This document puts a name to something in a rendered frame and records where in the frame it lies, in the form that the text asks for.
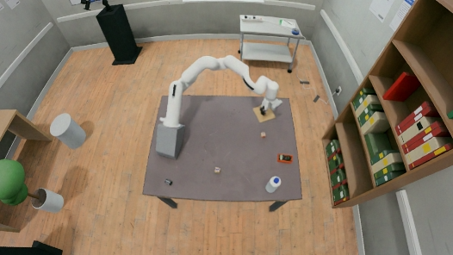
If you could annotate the orange pocket multimeter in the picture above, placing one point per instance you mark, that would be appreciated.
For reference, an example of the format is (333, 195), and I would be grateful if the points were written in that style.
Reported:
(285, 158)

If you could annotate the white plastic bottle with blue cap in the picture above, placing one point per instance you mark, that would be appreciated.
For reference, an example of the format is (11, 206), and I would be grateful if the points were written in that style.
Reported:
(273, 184)

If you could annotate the tan flat mat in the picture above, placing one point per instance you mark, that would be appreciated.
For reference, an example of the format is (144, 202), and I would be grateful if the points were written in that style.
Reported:
(265, 117)

